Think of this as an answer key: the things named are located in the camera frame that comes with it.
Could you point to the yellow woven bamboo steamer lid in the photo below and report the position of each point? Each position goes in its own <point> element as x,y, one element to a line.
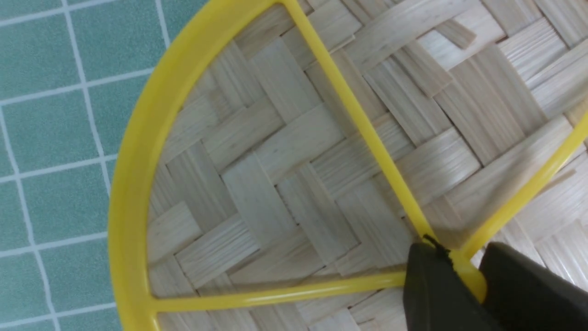
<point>285,154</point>

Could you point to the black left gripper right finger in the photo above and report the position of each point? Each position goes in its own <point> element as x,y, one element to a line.
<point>524,296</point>

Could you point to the green checkered tablecloth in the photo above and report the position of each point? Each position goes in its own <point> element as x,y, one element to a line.
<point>71,73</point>

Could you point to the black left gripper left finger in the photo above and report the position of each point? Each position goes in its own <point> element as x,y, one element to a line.
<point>434,296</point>

